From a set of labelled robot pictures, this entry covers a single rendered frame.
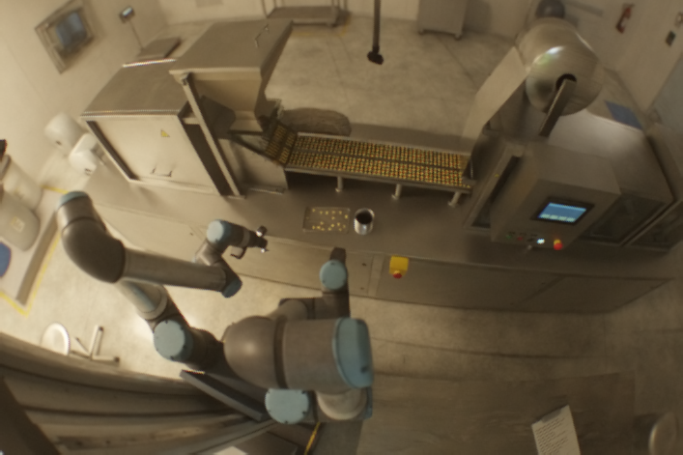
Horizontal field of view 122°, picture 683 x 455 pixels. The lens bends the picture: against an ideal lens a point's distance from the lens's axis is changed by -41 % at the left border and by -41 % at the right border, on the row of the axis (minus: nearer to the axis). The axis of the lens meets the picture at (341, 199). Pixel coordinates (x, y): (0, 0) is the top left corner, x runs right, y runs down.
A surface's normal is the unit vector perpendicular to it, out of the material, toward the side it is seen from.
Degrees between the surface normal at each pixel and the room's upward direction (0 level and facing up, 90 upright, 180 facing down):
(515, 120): 0
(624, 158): 0
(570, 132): 0
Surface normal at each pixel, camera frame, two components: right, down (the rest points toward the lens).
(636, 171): -0.04, -0.55
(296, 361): -0.02, -0.31
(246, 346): -0.49, -0.56
